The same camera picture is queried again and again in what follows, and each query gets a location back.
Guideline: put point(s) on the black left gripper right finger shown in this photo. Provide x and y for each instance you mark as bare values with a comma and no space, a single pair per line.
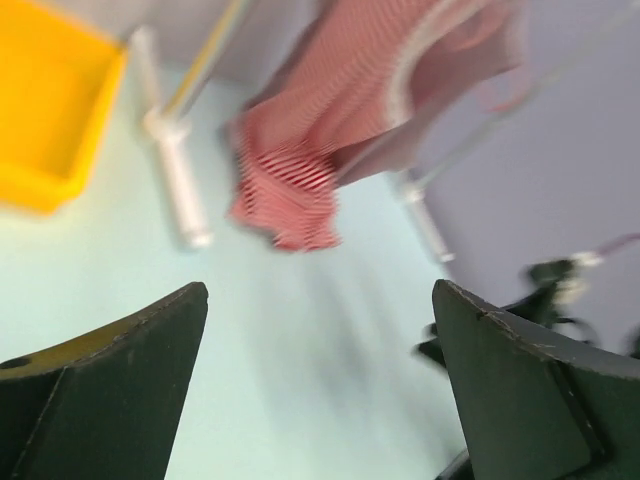
535,404

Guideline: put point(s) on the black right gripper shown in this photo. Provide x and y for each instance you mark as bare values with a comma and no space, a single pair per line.
555,284

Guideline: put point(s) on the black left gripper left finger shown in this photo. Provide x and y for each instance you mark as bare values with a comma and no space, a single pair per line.
106,404

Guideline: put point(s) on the red white striped tank top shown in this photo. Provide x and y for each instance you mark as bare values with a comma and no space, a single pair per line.
360,90

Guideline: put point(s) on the white metal clothes rack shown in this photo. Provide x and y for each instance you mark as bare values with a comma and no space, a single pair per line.
162,120

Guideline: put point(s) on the yellow plastic tray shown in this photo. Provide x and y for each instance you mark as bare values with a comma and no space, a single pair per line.
59,80

